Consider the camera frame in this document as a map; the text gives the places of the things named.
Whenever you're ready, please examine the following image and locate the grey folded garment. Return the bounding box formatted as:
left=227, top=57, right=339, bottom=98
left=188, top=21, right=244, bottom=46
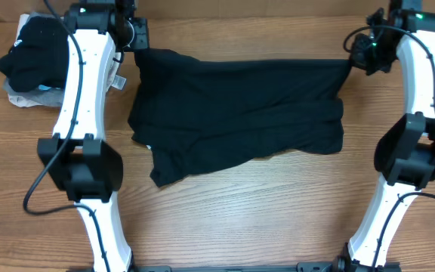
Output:
left=2, top=12, right=63, bottom=108

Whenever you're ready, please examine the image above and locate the beige folded garment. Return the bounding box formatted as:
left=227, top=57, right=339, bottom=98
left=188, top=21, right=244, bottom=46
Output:
left=8, top=14, right=128, bottom=109

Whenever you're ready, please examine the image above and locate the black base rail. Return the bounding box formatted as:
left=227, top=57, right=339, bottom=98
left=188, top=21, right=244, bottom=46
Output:
left=66, top=261, right=403, bottom=272

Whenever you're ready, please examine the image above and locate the black t-shirt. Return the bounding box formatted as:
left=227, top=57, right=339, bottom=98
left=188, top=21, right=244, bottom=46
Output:
left=128, top=48, right=351, bottom=187

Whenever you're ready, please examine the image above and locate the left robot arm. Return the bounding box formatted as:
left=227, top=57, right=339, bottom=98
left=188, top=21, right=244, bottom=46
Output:
left=36, top=1, right=149, bottom=271

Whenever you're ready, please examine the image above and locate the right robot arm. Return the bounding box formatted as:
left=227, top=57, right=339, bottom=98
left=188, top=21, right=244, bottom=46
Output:
left=321, top=0, right=435, bottom=272

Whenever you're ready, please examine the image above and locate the folded black garment on pile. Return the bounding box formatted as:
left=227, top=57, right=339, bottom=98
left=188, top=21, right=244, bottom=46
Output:
left=0, top=17, right=69, bottom=92

